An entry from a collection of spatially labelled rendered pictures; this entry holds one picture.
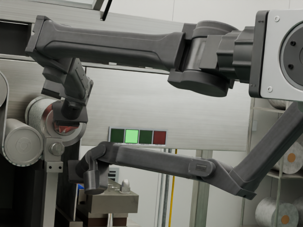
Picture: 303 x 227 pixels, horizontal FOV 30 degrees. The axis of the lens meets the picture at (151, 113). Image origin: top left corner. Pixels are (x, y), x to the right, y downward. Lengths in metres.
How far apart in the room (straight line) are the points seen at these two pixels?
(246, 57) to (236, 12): 4.38
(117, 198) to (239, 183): 0.62
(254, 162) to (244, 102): 1.13
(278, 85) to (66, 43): 0.43
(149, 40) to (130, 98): 1.28
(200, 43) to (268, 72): 0.15
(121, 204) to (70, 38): 0.92
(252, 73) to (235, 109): 1.64
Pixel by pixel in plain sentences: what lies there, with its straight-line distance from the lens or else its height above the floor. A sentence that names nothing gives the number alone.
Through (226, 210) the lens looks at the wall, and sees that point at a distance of 5.29.
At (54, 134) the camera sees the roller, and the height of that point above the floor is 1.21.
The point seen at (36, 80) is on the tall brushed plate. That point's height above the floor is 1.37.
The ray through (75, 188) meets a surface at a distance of 1.85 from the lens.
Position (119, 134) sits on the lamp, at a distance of 2.19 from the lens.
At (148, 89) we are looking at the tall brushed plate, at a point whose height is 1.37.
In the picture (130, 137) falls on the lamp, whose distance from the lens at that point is 2.21.
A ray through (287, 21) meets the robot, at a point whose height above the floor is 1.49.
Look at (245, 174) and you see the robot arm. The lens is 1.33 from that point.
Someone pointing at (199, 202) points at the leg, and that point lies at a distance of 2.59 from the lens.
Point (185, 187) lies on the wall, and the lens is 5.03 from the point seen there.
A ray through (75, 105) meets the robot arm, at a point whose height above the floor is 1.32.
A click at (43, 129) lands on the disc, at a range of 1.78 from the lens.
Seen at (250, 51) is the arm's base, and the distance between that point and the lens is 0.79.
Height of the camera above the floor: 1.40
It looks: 3 degrees down
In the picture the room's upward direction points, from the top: 5 degrees clockwise
